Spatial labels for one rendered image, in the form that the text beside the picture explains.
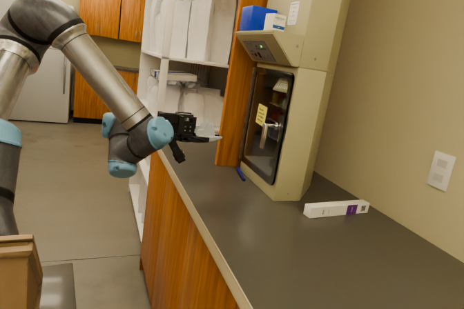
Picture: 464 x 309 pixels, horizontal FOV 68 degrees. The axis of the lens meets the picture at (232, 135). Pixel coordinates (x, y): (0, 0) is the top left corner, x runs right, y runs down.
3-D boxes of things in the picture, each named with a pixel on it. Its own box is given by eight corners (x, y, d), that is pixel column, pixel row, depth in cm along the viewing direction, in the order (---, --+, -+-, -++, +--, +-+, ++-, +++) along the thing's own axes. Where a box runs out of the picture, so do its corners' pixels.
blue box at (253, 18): (262, 36, 135) (265, 12, 133) (273, 35, 126) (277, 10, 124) (238, 31, 132) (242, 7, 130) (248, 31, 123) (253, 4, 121)
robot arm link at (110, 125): (101, 145, 99) (101, 120, 104) (139, 146, 104) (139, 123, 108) (102, 131, 93) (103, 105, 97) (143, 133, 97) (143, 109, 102)
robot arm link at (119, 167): (126, 161, 87) (126, 124, 92) (101, 176, 92) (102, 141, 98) (150, 167, 92) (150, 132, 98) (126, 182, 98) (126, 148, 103)
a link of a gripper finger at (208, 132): (226, 125, 108) (197, 123, 105) (223, 143, 109) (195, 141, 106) (224, 123, 111) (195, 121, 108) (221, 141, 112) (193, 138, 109)
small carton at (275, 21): (274, 34, 120) (277, 16, 118) (283, 34, 115) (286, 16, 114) (262, 32, 117) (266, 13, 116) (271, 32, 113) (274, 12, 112)
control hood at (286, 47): (257, 61, 140) (261, 36, 137) (299, 67, 110) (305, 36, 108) (230, 57, 135) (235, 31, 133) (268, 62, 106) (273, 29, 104)
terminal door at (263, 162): (241, 159, 148) (256, 66, 139) (273, 187, 120) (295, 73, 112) (239, 159, 147) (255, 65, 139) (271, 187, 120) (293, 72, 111)
